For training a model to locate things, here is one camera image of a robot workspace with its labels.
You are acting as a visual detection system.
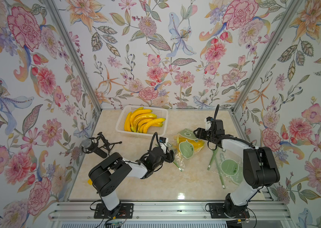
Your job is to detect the zip-top bag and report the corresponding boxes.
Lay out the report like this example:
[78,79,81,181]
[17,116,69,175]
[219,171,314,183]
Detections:
[207,147,244,189]
[166,128,205,172]

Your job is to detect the single yellow banana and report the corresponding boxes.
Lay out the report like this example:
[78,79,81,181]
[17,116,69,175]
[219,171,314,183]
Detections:
[142,118,166,134]
[129,109,152,127]
[124,112,132,132]

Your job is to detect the yellow banana bunch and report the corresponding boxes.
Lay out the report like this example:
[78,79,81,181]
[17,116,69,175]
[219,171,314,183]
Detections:
[131,107,158,133]

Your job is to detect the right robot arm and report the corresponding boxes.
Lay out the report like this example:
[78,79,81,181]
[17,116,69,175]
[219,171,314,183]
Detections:
[193,117,280,207]

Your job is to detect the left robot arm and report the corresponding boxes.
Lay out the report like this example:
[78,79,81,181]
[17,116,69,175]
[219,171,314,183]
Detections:
[88,144,175,212]

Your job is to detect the white plastic basket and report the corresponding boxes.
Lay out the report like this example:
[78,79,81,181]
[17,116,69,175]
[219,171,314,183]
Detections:
[116,105,168,138]

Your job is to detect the black microphone on tripod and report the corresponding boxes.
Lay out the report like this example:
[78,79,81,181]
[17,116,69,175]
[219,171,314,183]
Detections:
[80,132,122,164]

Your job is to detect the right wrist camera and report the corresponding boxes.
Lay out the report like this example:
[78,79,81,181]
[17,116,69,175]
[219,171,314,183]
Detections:
[205,117,214,131]

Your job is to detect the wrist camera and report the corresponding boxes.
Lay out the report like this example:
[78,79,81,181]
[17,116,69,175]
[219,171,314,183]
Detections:
[158,137,168,147]
[205,117,214,131]

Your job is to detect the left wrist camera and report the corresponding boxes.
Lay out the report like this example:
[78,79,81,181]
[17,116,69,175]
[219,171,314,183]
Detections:
[158,137,168,147]

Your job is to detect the aluminium front rail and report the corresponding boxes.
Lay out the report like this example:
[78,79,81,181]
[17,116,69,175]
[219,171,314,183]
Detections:
[48,201,291,222]

